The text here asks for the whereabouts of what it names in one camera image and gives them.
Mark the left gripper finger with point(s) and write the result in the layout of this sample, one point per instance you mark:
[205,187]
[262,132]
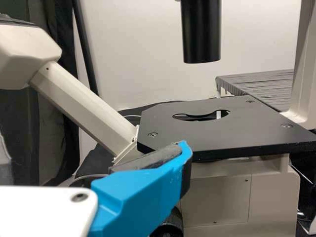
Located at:
[138,192]

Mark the cream microscope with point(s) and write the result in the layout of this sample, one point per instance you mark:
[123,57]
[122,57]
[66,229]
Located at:
[222,138]

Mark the black platform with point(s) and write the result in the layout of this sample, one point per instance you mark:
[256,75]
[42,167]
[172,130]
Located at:
[259,86]

